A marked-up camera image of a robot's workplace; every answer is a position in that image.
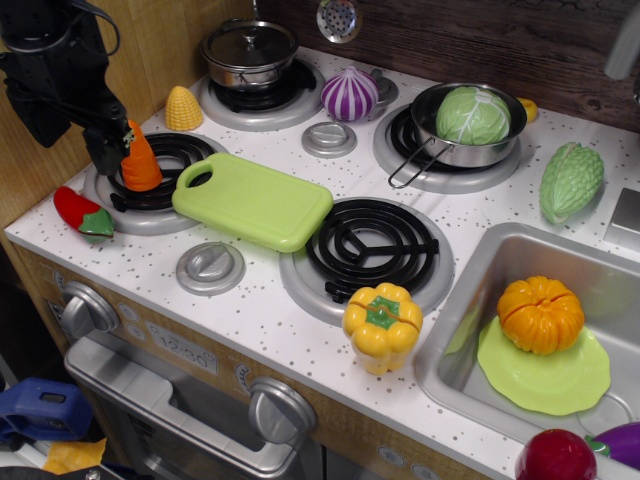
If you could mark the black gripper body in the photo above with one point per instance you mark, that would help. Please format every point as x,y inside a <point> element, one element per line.
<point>57,79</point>

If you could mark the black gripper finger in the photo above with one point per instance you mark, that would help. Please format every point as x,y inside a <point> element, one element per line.
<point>126,136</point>
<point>106,151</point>

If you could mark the orange toy carrot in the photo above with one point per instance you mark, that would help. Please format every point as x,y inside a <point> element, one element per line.
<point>140,170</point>

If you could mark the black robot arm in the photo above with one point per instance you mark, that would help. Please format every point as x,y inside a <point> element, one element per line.
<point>22,18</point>

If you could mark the green plastic cutting board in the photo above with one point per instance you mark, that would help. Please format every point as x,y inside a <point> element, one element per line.
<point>253,202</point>

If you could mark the black front left burner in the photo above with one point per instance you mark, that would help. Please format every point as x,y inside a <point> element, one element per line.
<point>174,152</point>

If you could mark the yellow toy corn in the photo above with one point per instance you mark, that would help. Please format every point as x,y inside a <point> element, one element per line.
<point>182,110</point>

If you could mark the red toy chili pepper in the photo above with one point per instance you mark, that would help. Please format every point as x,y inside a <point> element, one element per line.
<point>91,221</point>

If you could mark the steel pot with lid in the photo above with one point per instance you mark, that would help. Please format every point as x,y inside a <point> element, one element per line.
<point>249,55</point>

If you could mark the grey stovetop knob front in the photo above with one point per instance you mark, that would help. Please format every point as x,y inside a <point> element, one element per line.
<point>210,269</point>

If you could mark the grey stovetop knob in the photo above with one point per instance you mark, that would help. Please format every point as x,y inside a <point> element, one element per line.
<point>329,139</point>
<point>210,269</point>
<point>388,93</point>

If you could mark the silver oven knob left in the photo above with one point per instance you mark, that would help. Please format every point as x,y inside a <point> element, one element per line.
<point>85,311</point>

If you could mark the silver oven knob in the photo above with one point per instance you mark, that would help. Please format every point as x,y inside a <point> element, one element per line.
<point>278,413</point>
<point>85,311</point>

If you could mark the black back left burner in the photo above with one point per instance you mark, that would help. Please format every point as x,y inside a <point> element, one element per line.
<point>298,79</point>

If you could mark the grey stovetop knob middle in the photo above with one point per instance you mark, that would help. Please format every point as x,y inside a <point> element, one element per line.
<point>329,139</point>

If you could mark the purple toy onion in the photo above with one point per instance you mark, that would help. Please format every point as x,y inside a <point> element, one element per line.
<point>350,95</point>

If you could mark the steel slotted ladle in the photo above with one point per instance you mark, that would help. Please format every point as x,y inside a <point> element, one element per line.
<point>339,21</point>

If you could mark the grey stovetop knob back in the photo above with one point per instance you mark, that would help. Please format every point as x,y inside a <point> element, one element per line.
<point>388,93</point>

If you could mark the black front right burner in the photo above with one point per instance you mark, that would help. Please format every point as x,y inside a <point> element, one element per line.
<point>366,242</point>

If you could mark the blue plastic clamp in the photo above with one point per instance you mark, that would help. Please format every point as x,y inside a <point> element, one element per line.
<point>41,409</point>

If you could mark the yellow cloth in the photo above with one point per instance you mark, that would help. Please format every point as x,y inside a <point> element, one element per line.
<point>70,456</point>

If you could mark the yellow toy bell pepper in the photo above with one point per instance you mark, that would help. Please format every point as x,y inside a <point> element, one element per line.
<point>383,324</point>

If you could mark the silver oven knob right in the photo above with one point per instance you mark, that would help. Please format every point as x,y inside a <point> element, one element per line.
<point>278,413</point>

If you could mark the green toy cabbage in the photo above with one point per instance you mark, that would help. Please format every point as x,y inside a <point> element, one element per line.
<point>473,116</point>

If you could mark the steel frying pan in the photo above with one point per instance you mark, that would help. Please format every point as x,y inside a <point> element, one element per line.
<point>424,109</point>

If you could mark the silver toy sink basin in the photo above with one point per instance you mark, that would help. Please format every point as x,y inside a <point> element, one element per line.
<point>608,288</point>

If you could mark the yellow toy cup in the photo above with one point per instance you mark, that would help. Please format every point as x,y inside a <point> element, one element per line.
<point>530,107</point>

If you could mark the green toy bitter melon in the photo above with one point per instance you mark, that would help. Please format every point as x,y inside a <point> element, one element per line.
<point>571,179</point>

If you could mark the orange toy pumpkin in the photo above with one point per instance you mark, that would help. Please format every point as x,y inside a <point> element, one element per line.
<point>540,315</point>

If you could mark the silver toy faucet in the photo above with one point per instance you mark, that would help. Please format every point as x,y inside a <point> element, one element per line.
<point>625,50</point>

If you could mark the light green plastic plate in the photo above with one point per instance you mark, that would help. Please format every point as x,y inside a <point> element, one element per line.
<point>557,384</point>

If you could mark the red toy apple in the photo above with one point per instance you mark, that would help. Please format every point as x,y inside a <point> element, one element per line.
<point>556,454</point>

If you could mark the purple toy eggplant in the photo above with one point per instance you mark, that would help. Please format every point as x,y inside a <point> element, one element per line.
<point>620,443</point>

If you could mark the silver oven door handle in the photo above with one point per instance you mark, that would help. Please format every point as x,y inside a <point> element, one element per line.
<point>176,426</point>

